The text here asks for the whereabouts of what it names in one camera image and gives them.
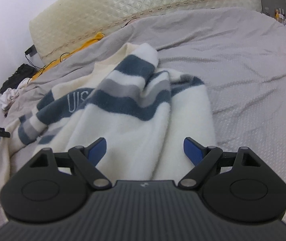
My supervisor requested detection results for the grey bed duvet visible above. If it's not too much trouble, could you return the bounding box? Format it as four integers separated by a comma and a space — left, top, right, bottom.
0, 8, 286, 227

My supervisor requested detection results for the white blue striped fleece sweater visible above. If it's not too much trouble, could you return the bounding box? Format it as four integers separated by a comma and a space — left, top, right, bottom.
8, 43, 216, 181

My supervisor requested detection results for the black cable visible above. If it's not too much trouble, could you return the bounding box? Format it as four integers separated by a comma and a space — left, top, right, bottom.
25, 52, 71, 77

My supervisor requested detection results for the cream quilted headboard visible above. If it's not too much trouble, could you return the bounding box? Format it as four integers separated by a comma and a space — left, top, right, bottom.
29, 0, 262, 64

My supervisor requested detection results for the white clothes pile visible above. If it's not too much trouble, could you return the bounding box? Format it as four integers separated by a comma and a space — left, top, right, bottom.
0, 78, 31, 111

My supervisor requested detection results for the black wall socket plate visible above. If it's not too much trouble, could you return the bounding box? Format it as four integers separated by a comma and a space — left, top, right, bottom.
24, 45, 37, 57

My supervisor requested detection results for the black clothes pile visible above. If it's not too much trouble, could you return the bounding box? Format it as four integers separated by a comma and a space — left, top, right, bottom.
0, 64, 36, 94

